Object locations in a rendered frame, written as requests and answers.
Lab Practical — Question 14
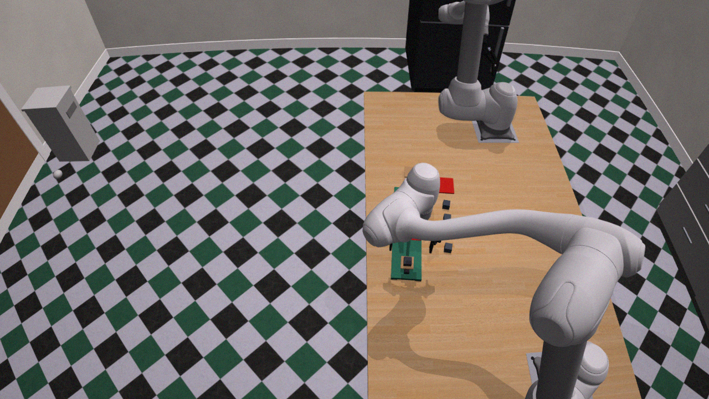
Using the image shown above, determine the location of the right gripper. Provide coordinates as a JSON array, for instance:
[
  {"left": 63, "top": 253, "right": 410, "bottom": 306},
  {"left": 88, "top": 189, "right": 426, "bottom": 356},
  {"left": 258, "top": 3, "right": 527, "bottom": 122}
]
[{"left": 481, "top": 35, "right": 498, "bottom": 76}]

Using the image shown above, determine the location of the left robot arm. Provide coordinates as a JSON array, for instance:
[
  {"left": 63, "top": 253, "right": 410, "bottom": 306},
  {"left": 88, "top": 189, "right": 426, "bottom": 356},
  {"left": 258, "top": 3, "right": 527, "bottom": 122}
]
[{"left": 362, "top": 163, "right": 645, "bottom": 399}]

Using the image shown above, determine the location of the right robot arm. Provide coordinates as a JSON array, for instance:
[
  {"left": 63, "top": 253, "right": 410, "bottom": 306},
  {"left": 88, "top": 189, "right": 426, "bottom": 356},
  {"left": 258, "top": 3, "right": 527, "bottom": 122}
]
[{"left": 438, "top": 0, "right": 517, "bottom": 140}]

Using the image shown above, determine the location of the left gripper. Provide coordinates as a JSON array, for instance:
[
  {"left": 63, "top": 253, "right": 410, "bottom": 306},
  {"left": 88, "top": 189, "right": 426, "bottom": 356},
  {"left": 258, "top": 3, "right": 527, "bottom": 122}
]
[{"left": 389, "top": 241, "right": 441, "bottom": 253}]

